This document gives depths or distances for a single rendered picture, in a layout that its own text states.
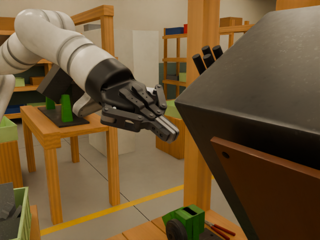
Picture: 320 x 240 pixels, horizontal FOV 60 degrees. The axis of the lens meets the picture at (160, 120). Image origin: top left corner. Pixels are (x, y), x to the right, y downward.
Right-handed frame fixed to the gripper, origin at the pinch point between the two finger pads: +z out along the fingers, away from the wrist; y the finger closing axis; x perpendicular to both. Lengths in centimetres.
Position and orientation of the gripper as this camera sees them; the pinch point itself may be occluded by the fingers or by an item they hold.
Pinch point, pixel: (165, 130)
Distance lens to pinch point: 40.4
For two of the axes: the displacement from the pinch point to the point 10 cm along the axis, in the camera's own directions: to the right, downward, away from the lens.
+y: 6.5, -3.7, 6.6
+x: -2.5, 7.2, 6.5
